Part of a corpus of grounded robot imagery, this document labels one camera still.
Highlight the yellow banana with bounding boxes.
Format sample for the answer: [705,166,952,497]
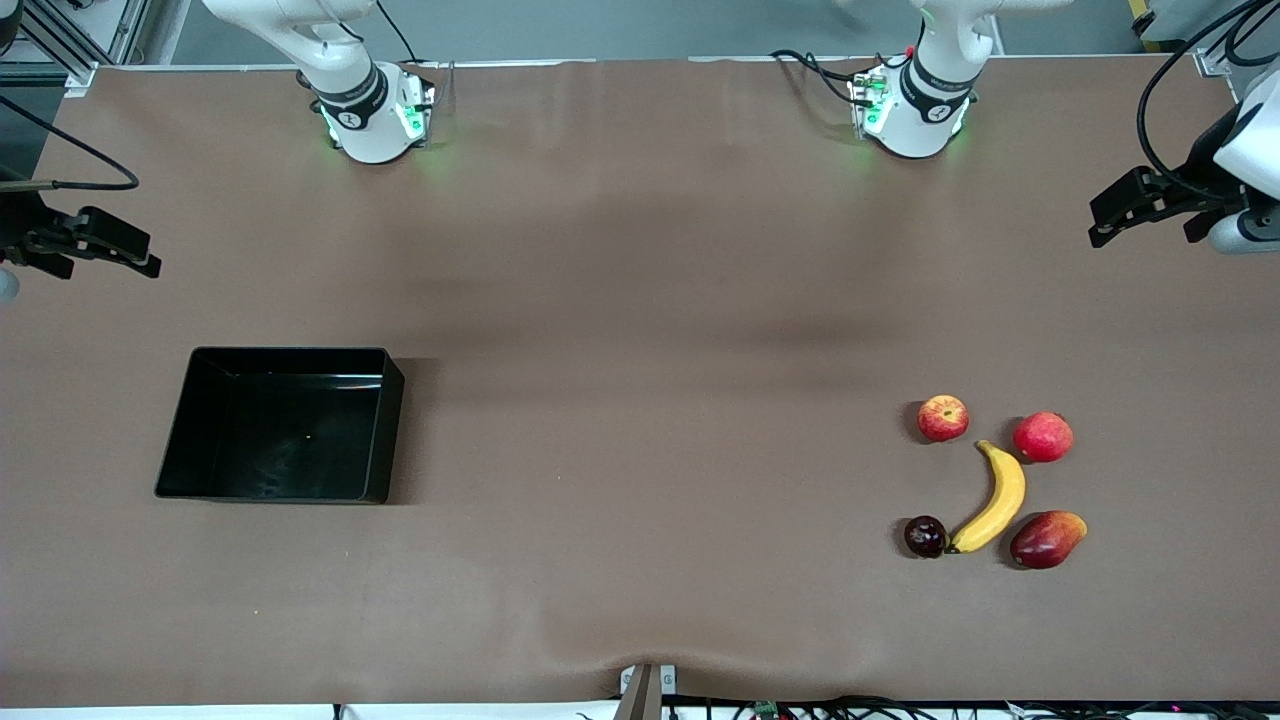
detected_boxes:
[946,439,1027,555]

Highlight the aluminium frame profile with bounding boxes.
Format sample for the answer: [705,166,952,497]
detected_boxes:
[0,0,151,97]

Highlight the black left base cables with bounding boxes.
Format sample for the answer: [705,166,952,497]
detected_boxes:
[770,48,886,107]

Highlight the metal table edge bracket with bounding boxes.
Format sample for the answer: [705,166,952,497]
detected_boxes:
[618,663,678,720]

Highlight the black right base cable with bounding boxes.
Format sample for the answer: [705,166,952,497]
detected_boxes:
[375,0,422,64]

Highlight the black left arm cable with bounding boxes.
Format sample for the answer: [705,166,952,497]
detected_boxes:
[1136,0,1280,201]

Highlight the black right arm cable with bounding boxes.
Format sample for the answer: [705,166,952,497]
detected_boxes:
[0,95,140,192]

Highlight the black plastic box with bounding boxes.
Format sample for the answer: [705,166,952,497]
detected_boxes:
[154,346,406,505]

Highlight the brown table cover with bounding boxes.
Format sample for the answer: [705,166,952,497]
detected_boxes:
[0,56,1280,709]

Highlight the red mango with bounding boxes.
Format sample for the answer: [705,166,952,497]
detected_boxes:
[1009,510,1088,571]

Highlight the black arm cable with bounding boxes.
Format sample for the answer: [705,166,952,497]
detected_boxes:
[0,95,140,192]
[1136,0,1280,201]

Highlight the dark purple mangosteen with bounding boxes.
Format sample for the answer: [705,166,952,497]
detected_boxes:
[904,515,949,559]

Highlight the red yellow apple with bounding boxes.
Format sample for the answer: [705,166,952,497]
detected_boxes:
[917,394,970,443]

